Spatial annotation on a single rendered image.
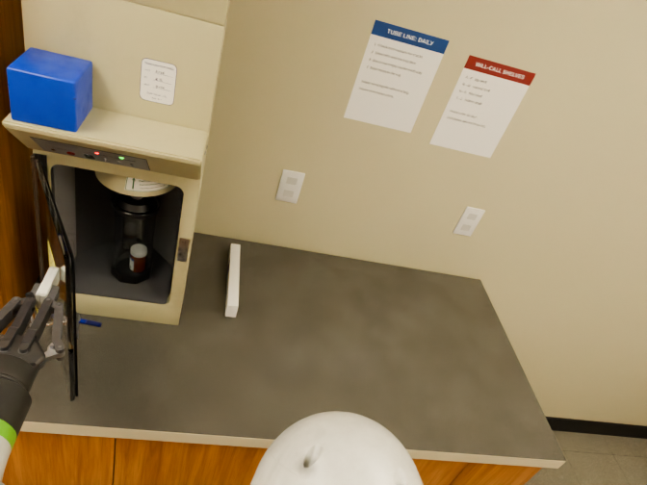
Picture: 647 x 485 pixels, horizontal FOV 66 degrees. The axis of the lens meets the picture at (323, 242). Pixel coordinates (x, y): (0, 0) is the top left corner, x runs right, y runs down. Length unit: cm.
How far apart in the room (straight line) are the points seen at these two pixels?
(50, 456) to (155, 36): 96
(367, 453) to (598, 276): 192
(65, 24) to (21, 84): 13
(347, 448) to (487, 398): 121
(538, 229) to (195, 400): 129
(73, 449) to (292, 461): 104
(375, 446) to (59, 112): 75
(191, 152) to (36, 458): 83
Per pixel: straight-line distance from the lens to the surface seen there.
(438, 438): 138
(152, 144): 94
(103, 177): 117
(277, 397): 128
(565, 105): 168
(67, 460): 141
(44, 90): 94
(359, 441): 36
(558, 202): 188
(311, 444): 36
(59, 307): 90
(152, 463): 139
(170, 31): 96
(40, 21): 102
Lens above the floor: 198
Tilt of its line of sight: 36 degrees down
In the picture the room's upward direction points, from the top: 20 degrees clockwise
